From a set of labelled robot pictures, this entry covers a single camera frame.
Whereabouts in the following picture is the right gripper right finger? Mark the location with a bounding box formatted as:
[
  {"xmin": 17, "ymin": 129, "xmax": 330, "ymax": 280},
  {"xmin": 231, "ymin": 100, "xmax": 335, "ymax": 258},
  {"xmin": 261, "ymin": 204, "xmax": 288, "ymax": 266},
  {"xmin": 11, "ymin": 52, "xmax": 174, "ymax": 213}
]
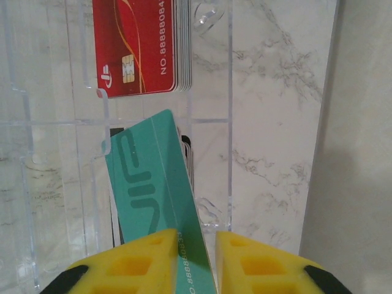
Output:
[{"xmin": 216, "ymin": 231, "xmax": 353, "ymax": 294}]

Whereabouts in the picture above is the teal VIP credit card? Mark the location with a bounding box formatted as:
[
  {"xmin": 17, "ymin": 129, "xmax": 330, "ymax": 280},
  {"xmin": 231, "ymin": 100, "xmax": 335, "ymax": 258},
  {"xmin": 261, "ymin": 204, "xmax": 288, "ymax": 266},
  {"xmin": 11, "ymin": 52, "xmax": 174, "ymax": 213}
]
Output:
[{"xmin": 101, "ymin": 108, "xmax": 220, "ymax": 294}]

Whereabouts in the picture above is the red credit card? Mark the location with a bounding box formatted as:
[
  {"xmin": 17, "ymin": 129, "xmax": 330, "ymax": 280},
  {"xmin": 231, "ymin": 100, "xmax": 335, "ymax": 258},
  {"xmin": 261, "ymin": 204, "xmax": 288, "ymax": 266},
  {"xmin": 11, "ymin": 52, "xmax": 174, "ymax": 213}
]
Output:
[{"xmin": 91, "ymin": 0, "xmax": 179, "ymax": 99}]

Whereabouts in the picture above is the clear acrylic card stand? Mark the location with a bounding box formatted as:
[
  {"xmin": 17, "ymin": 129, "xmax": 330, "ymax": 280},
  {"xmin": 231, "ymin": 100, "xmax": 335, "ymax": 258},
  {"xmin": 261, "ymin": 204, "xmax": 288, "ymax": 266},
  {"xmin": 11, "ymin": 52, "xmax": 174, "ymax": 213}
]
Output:
[{"xmin": 0, "ymin": 0, "xmax": 234, "ymax": 290}]

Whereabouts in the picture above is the credit card stack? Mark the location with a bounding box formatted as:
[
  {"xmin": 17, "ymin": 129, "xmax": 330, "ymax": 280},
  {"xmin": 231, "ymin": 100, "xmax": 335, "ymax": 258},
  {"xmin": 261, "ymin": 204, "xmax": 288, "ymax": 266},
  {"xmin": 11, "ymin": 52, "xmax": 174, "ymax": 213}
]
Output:
[
  {"xmin": 109, "ymin": 126, "xmax": 197, "ymax": 249},
  {"xmin": 173, "ymin": 0, "xmax": 194, "ymax": 92}
]

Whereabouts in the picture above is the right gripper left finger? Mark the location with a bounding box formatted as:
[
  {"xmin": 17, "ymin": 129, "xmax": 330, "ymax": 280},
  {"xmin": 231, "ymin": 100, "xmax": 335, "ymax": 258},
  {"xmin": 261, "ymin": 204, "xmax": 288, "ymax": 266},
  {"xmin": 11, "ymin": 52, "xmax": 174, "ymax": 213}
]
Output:
[{"xmin": 39, "ymin": 228, "xmax": 179, "ymax": 294}]

